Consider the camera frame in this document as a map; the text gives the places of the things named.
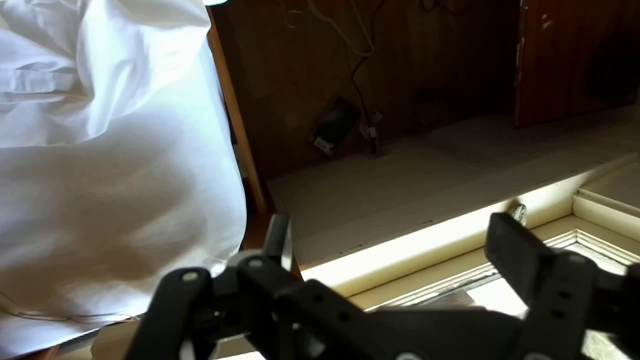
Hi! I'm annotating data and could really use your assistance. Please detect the thin cable on wall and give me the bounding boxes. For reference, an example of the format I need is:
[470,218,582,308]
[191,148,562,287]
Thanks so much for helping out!
[305,0,386,156]

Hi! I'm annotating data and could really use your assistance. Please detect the white bed sheet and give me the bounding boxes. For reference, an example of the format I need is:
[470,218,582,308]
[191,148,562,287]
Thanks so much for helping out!
[0,0,246,360]

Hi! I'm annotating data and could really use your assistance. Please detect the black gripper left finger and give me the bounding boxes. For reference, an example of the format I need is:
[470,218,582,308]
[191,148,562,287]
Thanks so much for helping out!
[264,215,294,271]

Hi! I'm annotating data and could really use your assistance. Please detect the wooden bed frame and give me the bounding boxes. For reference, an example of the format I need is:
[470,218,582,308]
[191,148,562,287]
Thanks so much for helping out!
[207,27,269,249]

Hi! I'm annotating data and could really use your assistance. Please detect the dark wooden furniture panel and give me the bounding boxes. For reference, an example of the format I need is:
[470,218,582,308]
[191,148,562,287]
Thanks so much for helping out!
[514,0,640,128]

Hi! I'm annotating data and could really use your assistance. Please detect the black power adapter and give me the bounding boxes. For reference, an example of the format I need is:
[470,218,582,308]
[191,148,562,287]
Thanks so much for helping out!
[312,98,360,156]

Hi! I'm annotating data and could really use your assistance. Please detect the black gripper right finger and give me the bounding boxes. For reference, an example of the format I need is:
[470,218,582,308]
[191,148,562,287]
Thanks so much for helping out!
[483,212,559,306]

